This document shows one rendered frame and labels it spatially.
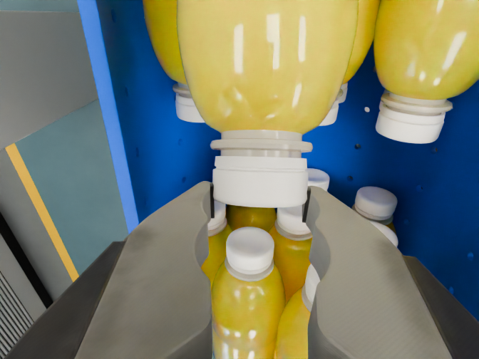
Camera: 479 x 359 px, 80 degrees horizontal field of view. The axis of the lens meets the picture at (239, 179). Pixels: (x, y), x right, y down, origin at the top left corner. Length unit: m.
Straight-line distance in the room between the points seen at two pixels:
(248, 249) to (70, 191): 1.62
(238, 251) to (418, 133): 0.15
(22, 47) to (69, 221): 1.15
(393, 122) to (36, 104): 0.93
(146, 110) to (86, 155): 1.41
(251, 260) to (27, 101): 0.85
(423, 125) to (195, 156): 0.21
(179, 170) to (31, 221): 1.81
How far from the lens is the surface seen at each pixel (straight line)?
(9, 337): 2.26
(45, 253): 2.21
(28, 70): 1.02
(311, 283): 0.21
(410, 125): 0.21
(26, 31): 1.05
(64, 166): 1.73
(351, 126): 0.36
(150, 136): 0.25
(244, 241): 0.24
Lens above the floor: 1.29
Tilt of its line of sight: 60 degrees down
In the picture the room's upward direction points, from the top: 176 degrees counter-clockwise
